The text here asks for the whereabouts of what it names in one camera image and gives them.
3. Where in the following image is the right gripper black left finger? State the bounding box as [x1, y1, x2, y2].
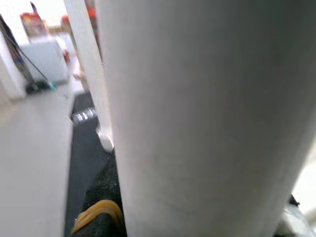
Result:
[71, 148, 128, 237]

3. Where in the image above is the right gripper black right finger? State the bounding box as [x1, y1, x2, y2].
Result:
[276, 194, 316, 237]

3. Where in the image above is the clear box with red label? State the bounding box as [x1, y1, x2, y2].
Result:
[21, 12, 47, 35]

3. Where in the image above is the white box appliance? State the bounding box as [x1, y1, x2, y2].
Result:
[21, 37, 71, 86]

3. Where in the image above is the dark thin mop handle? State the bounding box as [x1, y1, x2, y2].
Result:
[0, 14, 50, 83]

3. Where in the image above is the black round floor device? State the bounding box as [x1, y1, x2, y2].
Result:
[26, 80, 50, 94]

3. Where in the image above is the yellow rubber band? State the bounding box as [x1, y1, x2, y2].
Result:
[71, 199, 124, 235]

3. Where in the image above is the white plastic table leg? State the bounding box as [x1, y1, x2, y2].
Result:
[95, 0, 316, 237]
[63, 0, 113, 139]

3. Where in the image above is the black tablecloth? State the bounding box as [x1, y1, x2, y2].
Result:
[64, 92, 117, 237]

